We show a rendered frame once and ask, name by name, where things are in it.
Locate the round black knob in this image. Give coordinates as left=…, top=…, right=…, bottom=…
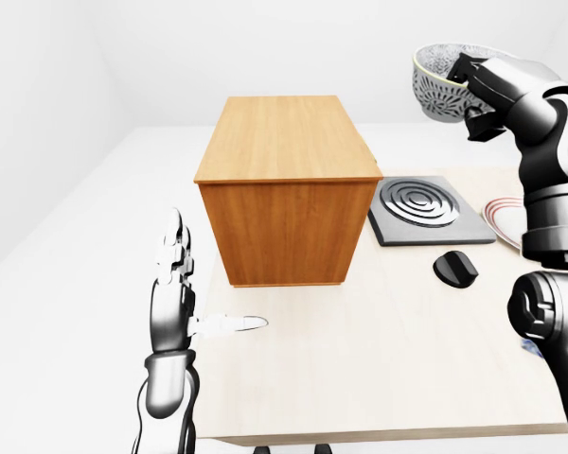
left=432, top=250, right=480, bottom=288

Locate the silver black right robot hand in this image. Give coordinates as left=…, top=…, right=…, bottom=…
left=446, top=51, right=563, bottom=148

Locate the white plate with red rings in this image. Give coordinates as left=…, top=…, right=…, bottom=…
left=482, top=196, right=527, bottom=251

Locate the blue printed item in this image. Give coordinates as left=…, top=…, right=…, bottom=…
left=520, top=337, right=544, bottom=360

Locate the flat dark stove plate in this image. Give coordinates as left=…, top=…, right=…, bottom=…
left=366, top=175, right=498, bottom=248

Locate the wooden cabinet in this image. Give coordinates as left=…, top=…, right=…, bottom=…
left=193, top=95, right=384, bottom=288

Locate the patterned grey white bowl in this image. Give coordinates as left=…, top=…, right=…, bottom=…
left=411, top=43, right=520, bottom=125

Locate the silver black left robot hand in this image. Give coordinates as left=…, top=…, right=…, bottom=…
left=149, top=207, right=270, bottom=356

